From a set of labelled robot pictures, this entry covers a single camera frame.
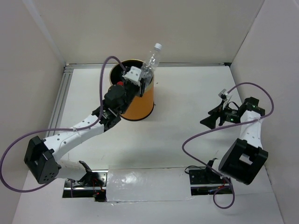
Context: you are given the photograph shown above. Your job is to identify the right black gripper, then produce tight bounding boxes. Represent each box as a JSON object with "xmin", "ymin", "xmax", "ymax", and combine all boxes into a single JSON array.
[{"xmin": 200, "ymin": 100, "xmax": 242, "ymax": 130}]

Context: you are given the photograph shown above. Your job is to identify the clear crushed label-less bottle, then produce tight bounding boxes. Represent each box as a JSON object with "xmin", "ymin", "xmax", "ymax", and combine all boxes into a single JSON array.
[{"xmin": 141, "ymin": 43, "xmax": 162, "ymax": 90}]

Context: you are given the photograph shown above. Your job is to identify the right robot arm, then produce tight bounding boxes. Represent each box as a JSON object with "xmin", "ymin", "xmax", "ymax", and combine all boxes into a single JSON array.
[{"xmin": 200, "ymin": 97, "xmax": 268, "ymax": 185}]

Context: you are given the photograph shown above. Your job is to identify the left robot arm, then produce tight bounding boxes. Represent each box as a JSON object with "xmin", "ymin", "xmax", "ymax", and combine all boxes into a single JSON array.
[{"xmin": 24, "ymin": 79, "xmax": 145, "ymax": 186}]

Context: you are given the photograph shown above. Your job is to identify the orange cylindrical bin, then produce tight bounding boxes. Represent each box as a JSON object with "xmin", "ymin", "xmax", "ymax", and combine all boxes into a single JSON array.
[{"xmin": 109, "ymin": 64, "xmax": 154, "ymax": 121}]

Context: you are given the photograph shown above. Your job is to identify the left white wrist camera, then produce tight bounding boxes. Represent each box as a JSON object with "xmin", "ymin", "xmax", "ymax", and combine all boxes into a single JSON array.
[{"xmin": 122, "ymin": 66, "xmax": 143, "ymax": 86}]

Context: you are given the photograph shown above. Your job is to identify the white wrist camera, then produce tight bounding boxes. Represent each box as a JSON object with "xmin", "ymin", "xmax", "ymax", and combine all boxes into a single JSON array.
[
  {"xmin": 218, "ymin": 89, "xmax": 232, "ymax": 104},
  {"xmin": 122, "ymin": 66, "xmax": 143, "ymax": 86}
]

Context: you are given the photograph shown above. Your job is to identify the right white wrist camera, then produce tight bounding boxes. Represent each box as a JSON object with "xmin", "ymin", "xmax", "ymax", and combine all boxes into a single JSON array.
[{"xmin": 218, "ymin": 89, "xmax": 232, "ymax": 104}]

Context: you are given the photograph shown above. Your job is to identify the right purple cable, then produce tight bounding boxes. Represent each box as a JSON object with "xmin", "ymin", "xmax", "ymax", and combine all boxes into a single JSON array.
[{"xmin": 181, "ymin": 82, "xmax": 274, "ymax": 210}]

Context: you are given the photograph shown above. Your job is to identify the purple cable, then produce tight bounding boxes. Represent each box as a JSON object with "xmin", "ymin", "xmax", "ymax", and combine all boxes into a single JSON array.
[
  {"xmin": 0, "ymin": 56, "xmax": 128, "ymax": 199},
  {"xmin": 181, "ymin": 82, "xmax": 274, "ymax": 210}
]

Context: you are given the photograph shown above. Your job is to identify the aluminium frame rail back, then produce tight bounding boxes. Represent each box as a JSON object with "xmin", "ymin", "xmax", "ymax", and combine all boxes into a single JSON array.
[{"xmin": 65, "ymin": 63, "xmax": 232, "ymax": 70}]

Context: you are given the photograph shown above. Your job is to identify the aluminium frame rail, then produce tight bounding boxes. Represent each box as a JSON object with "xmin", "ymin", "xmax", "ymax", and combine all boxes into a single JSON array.
[
  {"xmin": 65, "ymin": 63, "xmax": 232, "ymax": 70},
  {"xmin": 48, "ymin": 65, "xmax": 73, "ymax": 129}
]

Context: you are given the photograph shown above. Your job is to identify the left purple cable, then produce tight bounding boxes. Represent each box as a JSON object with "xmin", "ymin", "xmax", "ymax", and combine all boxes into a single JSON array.
[{"xmin": 0, "ymin": 56, "xmax": 128, "ymax": 199}]

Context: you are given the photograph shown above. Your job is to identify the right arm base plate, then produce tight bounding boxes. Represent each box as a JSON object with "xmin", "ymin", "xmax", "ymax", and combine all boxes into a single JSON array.
[{"xmin": 184, "ymin": 165, "xmax": 232, "ymax": 196}]

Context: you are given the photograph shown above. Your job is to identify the aluminium frame rail left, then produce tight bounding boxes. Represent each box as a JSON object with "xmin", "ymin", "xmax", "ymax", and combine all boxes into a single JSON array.
[{"xmin": 48, "ymin": 65, "xmax": 73, "ymax": 129}]

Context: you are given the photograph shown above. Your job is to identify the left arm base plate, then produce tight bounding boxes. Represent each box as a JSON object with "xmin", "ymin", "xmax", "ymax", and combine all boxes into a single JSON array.
[{"xmin": 62, "ymin": 170, "xmax": 108, "ymax": 202}]

